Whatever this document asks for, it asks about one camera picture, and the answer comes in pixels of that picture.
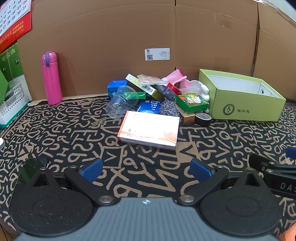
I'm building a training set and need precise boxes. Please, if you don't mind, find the yellow-green long box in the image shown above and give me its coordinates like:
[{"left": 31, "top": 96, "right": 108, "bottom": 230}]
[{"left": 125, "top": 74, "right": 164, "bottom": 99}]

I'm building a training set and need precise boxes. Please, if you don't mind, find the green file binder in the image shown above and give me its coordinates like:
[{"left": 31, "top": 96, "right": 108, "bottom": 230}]
[{"left": 0, "top": 43, "right": 25, "bottom": 82}]

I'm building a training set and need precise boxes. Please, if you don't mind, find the green printed box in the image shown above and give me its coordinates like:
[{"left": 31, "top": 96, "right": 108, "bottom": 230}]
[{"left": 175, "top": 93, "right": 209, "bottom": 114}]

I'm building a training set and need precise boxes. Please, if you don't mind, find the pink thermos bottle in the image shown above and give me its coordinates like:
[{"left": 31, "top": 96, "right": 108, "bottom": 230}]
[{"left": 42, "top": 52, "right": 63, "bottom": 105}]

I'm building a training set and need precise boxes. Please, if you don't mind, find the clear plastic cup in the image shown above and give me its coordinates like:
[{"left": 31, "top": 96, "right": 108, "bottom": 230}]
[{"left": 105, "top": 85, "right": 139, "bottom": 120}]

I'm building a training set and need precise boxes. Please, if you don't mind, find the white glove with pink cuff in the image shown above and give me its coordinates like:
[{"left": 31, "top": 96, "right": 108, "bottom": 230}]
[
  {"left": 177, "top": 79, "right": 210, "bottom": 114},
  {"left": 161, "top": 69, "right": 188, "bottom": 88}
]

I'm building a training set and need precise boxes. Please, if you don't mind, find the small black box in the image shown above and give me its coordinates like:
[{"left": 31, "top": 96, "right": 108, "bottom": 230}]
[{"left": 154, "top": 85, "right": 177, "bottom": 101}]

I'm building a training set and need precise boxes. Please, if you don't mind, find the black smartphone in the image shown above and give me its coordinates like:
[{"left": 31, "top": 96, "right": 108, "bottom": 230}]
[{"left": 9, "top": 158, "right": 48, "bottom": 209}]

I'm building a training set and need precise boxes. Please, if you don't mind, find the clear plastic packet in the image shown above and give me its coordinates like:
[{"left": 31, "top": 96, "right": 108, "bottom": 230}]
[{"left": 137, "top": 75, "right": 167, "bottom": 87}]

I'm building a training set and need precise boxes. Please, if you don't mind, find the person's right forearm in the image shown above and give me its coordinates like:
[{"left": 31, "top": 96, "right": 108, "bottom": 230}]
[{"left": 278, "top": 222, "right": 296, "bottom": 241}]

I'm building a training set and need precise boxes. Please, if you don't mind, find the large cardboard wall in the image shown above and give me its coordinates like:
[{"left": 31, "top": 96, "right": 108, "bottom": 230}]
[{"left": 17, "top": 0, "right": 259, "bottom": 100}]

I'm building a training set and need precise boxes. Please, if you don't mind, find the small brown box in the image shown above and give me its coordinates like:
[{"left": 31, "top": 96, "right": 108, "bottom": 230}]
[{"left": 179, "top": 110, "right": 197, "bottom": 126}]

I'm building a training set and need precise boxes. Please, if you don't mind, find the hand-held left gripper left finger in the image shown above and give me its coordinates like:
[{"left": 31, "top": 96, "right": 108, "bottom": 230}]
[{"left": 30, "top": 158, "right": 116, "bottom": 207}]

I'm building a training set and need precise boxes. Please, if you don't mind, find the dark blue box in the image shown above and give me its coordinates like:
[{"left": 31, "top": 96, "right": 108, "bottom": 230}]
[{"left": 135, "top": 100, "right": 166, "bottom": 115}]

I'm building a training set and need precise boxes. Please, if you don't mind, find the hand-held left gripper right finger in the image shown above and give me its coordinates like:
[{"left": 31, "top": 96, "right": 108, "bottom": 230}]
[{"left": 177, "top": 159, "right": 274, "bottom": 208}]

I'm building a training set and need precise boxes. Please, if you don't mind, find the bright blue box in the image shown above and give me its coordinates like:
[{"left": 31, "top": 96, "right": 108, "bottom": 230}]
[{"left": 107, "top": 80, "right": 128, "bottom": 98}]

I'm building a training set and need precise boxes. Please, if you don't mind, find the black tape roll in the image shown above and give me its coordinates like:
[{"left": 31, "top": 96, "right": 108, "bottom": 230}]
[{"left": 194, "top": 112, "right": 212, "bottom": 127}]

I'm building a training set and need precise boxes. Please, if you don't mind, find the steel wool scrubber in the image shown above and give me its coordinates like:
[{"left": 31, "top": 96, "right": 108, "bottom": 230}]
[{"left": 158, "top": 100, "right": 180, "bottom": 118}]

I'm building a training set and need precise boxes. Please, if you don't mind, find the white plastic basket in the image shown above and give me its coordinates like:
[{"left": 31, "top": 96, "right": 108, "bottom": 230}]
[{"left": 0, "top": 83, "right": 29, "bottom": 129}]

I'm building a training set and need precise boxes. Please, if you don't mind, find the light green shoebox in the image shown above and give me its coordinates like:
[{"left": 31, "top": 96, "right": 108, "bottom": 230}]
[{"left": 198, "top": 69, "right": 286, "bottom": 122}]

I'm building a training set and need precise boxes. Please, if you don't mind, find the cardboard box with torn tape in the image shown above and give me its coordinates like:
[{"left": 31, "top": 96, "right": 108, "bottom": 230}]
[{"left": 251, "top": 0, "right": 296, "bottom": 107}]

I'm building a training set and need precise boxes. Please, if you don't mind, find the orange and white box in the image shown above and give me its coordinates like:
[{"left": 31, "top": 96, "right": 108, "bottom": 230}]
[{"left": 117, "top": 110, "right": 180, "bottom": 150}]

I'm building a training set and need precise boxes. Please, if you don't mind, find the red wall calendar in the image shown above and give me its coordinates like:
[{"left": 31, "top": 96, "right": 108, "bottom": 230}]
[{"left": 0, "top": 0, "right": 32, "bottom": 53}]

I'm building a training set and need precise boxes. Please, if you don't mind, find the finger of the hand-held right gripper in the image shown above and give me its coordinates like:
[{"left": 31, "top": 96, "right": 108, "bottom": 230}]
[
  {"left": 285, "top": 147, "right": 296, "bottom": 160},
  {"left": 248, "top": 153, "right": 296, "bottom": 173}
]

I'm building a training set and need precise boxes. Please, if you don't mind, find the white shipping label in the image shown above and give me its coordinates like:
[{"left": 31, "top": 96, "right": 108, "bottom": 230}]
[{"left": 145, "top": 48, "right": 170, "bottom": 61}]

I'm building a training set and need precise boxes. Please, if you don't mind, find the small plain green box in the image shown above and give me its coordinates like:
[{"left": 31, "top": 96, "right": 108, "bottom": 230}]
[{"left": 124, "top": 91, "right": 146, "bottom": 100}]

